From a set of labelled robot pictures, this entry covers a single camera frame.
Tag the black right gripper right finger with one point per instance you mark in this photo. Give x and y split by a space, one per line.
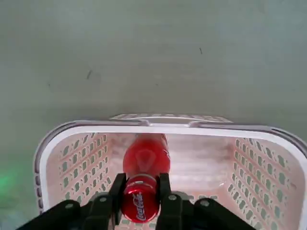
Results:
177 213

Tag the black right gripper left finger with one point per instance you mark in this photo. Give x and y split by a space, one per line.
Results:
100 210

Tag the red Coca-Cola bottle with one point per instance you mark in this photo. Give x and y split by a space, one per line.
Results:
146 155

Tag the pink plastic basket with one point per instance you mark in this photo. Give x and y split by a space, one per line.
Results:
251 167

